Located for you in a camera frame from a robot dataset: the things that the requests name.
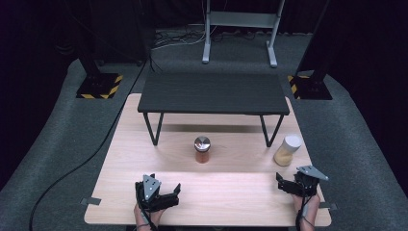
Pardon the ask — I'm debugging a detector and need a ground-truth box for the black stand with striped base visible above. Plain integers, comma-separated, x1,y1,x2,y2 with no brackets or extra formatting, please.
75,0,124,100
287,0,334,101

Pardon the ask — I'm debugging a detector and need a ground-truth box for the yellow spice jar white lid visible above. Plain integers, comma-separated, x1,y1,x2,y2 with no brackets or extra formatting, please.
272,134,303,167

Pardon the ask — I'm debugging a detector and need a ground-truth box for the right hand-held gripper cable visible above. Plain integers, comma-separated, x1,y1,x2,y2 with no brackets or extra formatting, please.
294,193,317,231

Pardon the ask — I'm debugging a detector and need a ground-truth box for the person's right hand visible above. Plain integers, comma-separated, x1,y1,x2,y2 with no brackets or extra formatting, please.
291,192,321,231

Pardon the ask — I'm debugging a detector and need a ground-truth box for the grey tape strip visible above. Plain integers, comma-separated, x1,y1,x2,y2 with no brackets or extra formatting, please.
319,202,339,212
80,196,103,207

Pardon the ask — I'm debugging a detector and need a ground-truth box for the person's left hand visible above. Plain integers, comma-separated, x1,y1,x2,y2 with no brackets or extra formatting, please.
134,202,166,231

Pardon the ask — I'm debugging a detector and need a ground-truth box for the grey metal stand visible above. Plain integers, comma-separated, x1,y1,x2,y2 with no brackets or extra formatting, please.
201,0,287,68

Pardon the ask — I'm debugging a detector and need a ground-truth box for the bundle of floor cables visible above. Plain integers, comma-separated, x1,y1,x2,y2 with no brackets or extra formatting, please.
150,28,208,52

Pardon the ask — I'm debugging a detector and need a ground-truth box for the orange spice jar silver lid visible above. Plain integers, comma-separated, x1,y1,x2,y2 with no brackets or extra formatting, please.
193,136,213,165

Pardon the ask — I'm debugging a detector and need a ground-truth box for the black desktop shelf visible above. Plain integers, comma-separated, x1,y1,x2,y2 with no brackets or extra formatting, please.
137,70,291,148

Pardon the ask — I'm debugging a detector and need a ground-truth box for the long black floor cable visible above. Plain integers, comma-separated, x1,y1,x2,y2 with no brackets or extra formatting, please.
28,54,156,231

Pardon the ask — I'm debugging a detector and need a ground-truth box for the hand-held gripper cable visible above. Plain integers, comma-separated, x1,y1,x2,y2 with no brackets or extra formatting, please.
136,192,159,231
294,193,317,231

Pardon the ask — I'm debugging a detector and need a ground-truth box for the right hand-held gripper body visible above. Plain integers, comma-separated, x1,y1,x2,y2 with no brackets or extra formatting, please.
277,165,330,197

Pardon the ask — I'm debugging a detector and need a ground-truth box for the left hand-held gripper cable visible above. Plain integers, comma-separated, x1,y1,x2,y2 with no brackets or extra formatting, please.
136,192,159,231

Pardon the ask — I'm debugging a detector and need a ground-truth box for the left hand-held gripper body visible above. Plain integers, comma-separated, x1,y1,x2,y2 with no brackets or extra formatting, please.
135,173,180,213

